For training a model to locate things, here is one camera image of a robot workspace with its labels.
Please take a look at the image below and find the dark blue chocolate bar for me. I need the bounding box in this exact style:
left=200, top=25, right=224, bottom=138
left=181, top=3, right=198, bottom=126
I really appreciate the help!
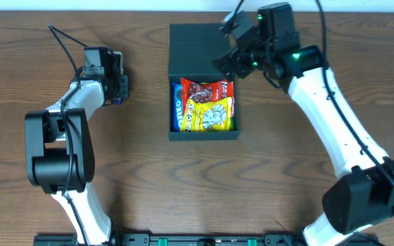
left=112, top=98, right=122, bottom=105

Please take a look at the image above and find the blue Oreo cookie pack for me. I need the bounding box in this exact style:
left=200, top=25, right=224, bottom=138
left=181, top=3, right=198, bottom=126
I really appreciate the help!
left=172, top=83, right=183, bottom=132

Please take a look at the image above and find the red dried fruit bag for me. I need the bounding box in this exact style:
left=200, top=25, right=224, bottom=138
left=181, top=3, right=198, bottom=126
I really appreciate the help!
left=180, top=78, right=235, bottom=117

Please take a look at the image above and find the black gift box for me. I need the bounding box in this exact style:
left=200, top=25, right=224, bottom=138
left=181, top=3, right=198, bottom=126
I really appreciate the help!
left=168, top=23, right=240, bottom=141

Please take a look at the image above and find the yellow sunflower seed bag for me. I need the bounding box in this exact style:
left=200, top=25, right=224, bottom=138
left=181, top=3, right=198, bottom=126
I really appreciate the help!
left=180, top=97, right=235, bottom=132

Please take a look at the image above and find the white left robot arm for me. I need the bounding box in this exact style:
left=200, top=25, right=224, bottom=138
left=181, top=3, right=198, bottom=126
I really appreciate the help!
left=25, top=46, right=129, bottom=245

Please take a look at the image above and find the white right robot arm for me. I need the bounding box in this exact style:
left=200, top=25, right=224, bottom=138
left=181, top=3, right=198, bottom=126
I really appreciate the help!
left=213, top=2, right=394, bottom=245

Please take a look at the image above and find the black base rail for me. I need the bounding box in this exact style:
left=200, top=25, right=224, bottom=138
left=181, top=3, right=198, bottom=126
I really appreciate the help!
left=32, top=232, right=381, bottom=246

